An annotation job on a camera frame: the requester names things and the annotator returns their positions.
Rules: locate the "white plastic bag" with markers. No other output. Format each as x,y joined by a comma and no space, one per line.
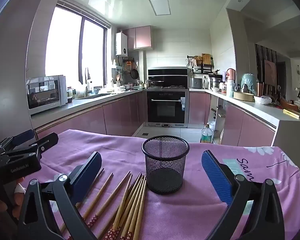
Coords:
262,100

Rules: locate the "green covered jug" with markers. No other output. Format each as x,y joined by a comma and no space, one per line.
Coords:
249,83

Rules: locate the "black built-in oven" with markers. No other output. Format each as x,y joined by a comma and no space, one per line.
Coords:
166,107

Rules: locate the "black mesh utensil holder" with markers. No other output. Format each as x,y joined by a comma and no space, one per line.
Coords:
165,165

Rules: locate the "pink kitchen base cabinets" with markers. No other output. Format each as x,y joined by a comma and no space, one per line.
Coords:
115,115

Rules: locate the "white water heater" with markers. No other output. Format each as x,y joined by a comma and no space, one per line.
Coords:
121,43

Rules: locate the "white countertop oven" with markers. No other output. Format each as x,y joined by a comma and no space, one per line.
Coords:
45,95

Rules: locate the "pink kettle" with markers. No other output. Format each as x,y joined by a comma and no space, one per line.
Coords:
231,73

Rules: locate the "ceiling light panel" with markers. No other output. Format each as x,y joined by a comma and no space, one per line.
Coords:
160,6

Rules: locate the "beige round tub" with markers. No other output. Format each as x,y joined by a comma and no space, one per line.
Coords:
243,96

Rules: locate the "black wall rack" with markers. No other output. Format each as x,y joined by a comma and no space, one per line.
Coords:
202,65

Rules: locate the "yellow wooden box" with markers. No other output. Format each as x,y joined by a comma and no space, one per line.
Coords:
293,113

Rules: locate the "framed wall picture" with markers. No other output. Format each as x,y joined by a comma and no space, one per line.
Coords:
270,72

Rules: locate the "black range hood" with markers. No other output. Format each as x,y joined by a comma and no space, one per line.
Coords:
167,76

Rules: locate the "purple printed tablecloth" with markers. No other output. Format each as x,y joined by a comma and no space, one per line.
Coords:
115,150

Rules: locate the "person's left hand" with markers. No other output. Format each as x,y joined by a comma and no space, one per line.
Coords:
18,197

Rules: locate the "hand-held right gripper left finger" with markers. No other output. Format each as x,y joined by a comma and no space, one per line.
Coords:
87,177

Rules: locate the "hanging frying pan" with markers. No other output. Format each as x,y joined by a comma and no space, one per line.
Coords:
134,73

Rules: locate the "pink wall cabinet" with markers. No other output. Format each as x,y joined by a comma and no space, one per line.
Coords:
140,37

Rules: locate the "cooking oil bottle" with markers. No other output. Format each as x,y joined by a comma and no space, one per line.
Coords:
208,135

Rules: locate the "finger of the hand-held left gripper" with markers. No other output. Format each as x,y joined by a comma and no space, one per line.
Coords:
23,136
48,140

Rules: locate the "steel pot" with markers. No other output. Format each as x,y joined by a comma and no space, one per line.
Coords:
215,83

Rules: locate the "bunch of wooden chopsticks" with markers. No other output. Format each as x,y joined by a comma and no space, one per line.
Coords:
136,200

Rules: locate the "kitchen window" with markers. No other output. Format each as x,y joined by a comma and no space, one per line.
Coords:
65,45

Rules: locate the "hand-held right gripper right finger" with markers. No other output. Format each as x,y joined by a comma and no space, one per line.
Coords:
216,175

